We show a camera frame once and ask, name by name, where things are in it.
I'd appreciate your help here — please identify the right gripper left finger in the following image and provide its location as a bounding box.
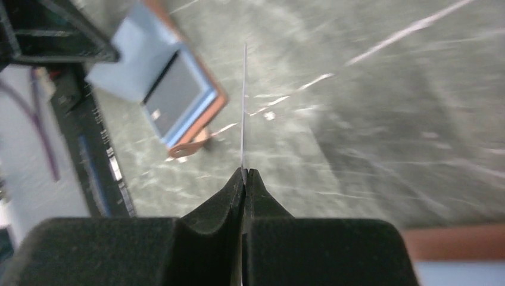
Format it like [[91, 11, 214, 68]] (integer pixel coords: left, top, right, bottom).
[[1, 169, 245, 285]]

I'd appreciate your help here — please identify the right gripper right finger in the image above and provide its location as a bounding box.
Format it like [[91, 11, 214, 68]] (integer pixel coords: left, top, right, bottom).
[[242, 169, 418, 285]]

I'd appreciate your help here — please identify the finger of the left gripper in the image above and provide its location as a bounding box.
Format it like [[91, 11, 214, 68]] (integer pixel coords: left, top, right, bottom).
[[1, 1, 120, 69]]

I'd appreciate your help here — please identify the thin white card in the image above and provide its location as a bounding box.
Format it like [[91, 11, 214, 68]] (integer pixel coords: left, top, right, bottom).
[[241, 42, 247, 186]]

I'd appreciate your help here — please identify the brown card holder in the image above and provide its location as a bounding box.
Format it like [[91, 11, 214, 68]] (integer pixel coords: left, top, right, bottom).
[[402, 223, 504, 285], [86, 1, 228, 158]]

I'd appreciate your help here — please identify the grey credit card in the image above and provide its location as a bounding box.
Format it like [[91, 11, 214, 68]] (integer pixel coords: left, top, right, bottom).
[[144, 51, 202, 137]]

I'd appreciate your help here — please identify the black base bar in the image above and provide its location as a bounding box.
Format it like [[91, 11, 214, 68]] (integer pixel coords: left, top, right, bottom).
[[49, 64, 136, 217]]

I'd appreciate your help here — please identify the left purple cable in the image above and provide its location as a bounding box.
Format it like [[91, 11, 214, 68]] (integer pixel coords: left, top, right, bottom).
[[0, 67, 62, 182]]

